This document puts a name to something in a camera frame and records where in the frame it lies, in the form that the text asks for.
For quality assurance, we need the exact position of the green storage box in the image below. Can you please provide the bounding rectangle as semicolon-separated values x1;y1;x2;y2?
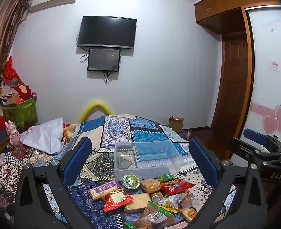
2;97;38;131

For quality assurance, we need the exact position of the small brown snack packet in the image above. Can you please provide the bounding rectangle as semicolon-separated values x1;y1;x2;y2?
151;191;165;203

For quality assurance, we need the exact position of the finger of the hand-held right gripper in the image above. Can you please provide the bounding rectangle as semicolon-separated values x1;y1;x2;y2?
244;128;274;145
227;137;270;163

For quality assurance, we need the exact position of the pink rabbit toy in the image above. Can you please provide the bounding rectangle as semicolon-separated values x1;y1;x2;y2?
5;120;21;146

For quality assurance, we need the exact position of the white plastic bag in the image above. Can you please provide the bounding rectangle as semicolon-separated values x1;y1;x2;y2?
22;117;64;154

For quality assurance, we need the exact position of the peanut brittle packet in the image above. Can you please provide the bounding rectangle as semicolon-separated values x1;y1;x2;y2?
140;178;161;194

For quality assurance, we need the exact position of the grey yellow snack packet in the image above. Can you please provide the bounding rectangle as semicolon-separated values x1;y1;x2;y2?
157;193;188;212

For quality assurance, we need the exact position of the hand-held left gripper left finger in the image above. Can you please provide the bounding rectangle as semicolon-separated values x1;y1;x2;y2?
13;137;93;229

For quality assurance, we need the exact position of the yellow foam tube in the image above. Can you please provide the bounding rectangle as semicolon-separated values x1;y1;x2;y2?
78;99;114;123

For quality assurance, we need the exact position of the green jelly cup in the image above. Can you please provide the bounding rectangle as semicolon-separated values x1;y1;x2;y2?
122;174;141;189

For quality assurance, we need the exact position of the clear plastic container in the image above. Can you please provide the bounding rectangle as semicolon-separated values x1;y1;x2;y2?
114;140;187;181

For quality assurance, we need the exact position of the small cardboard box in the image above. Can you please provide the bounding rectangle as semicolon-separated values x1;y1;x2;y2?
168;116;184;132

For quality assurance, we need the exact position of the black wall television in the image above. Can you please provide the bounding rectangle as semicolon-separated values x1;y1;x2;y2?
76;16;137;49

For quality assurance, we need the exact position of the green snack packet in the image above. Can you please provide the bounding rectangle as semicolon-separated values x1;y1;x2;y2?
157;173;178;182

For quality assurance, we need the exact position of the wooden overhead cabinet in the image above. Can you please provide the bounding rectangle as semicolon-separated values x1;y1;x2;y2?
194;0;281;35

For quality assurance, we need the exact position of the striped brown curtain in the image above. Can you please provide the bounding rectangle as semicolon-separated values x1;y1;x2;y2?
0;0;33;127

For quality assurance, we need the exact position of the red printed snack packet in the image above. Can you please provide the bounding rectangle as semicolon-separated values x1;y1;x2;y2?
160;178;196;195

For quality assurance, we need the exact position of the green edged clear cake packet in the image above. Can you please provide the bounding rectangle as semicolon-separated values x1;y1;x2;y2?
143;200;176;225

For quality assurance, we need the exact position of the brown wooden door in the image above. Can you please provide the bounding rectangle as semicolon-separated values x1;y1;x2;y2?
212;34;250;137

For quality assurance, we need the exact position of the brown cake packet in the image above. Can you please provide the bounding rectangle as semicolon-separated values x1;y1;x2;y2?
133;217;155;229

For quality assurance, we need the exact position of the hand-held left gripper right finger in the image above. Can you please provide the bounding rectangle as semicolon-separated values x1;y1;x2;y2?
189;137;268;229

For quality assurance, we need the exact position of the small black wall monitor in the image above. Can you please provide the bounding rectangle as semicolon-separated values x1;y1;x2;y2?
87;48;121;71

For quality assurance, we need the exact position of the beige pastry packet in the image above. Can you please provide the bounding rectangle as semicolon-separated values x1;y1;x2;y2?
124;193;152;214

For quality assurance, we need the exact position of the white sliding wardrobe door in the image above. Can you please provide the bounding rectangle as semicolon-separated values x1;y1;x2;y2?
244;5;281;146

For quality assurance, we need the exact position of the purple label cracker roll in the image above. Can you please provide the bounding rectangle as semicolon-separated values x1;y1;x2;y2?
87;181;125;201

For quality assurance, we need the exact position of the orange round biscuit packet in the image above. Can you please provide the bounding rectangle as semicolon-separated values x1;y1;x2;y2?
180;206;198;222

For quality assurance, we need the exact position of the red packet with beige label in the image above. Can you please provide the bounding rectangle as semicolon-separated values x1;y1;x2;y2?
103;189;134;212

